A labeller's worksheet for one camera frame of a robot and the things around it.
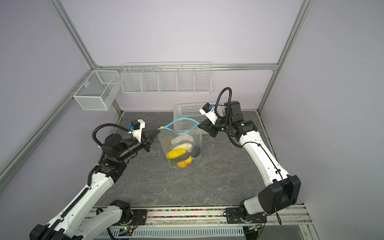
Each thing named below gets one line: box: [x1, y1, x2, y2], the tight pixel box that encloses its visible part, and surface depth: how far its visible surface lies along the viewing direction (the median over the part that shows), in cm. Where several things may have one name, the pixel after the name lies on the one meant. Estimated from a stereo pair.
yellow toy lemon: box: [177, 155, 193, 168], surface depth 85 cm
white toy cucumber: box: [172, 143, 193, 152], surface depth 91 cm
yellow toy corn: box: [166, 148, 187, 160], surface depth 86 cm
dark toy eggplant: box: [167, 152, 192, 163], surface depth 83 cm
